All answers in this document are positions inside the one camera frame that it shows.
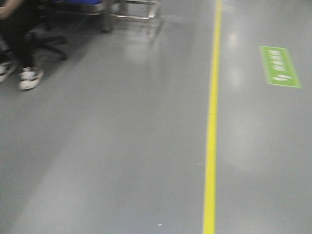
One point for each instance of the yellow floor line tape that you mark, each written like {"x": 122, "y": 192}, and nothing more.
{"x": 209, "y": 196}

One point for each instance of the stainless steel roller rack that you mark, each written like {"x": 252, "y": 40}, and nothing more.
{"x": 111, "y": 10}

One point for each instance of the green rectangular floor sticker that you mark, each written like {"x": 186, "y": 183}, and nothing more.
{"x": 278, "y": 67}

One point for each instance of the right white sneaker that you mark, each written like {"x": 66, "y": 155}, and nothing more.
{"x": 30, "y": 78}

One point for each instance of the white sneaker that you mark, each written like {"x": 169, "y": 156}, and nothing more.
{"x": 30, "y": 78}
{"x": 6, "y": 69}

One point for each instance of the black office chair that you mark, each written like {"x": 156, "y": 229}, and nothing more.
{"x": 43, "y": 13}

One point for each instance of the left white sneaker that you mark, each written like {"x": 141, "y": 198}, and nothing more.
{"x": 6, "y": 69}

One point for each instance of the seated person legs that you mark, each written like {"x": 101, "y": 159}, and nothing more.
{"x": 17, "y": 17}

